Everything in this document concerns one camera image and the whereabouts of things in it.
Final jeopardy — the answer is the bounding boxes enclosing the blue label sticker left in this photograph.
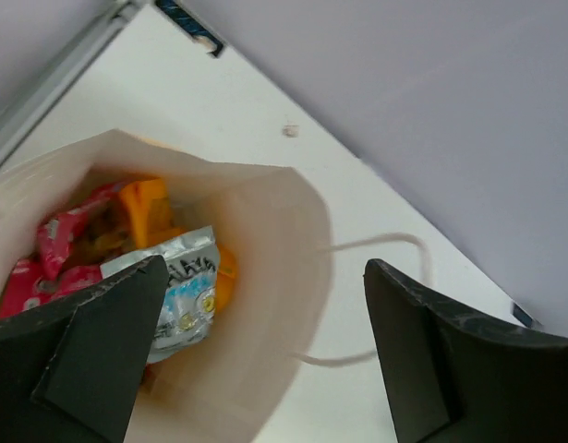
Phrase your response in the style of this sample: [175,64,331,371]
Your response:
[153,0,225,58]

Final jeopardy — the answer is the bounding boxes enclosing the blue label sticker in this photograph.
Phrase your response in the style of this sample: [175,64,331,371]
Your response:
[153,0,225,58]
[512,303,543,330]

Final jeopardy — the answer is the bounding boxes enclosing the blue label sticker right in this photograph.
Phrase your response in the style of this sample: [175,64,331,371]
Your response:
[512,303,543,330]

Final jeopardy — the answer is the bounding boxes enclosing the silver snack packet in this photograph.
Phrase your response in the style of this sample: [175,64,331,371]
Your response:
[100,226,221,364]

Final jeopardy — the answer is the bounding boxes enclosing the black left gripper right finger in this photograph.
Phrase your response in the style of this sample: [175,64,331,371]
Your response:
[364,259,568,442]

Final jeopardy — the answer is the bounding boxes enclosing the small white debris piece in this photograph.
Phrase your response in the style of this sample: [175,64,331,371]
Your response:
[282,125,299,138]

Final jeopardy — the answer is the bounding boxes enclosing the orange chips bag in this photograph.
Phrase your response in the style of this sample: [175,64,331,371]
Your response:
[82,177,240,311]

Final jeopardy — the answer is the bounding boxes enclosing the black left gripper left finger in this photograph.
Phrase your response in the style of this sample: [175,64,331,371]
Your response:
[0,256,168,442]

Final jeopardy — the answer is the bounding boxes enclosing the aluminium left side rail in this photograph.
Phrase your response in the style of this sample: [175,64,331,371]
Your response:
[0,1,146,170]

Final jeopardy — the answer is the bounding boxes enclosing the brown paper bag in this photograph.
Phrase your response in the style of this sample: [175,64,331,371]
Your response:
[0,130,335,442]

